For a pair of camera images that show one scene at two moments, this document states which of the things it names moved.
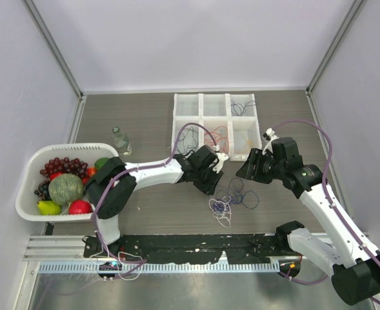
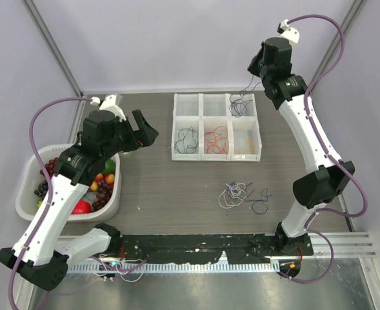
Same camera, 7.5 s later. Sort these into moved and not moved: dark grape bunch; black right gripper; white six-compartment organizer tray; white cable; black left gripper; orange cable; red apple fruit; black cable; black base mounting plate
Moved: black right gripper; white cable; black left gripper
Not moved: white six-compartment organizer tray; black base mounting plate; red apple fruit; orange cable; black cable; dark grape bunch
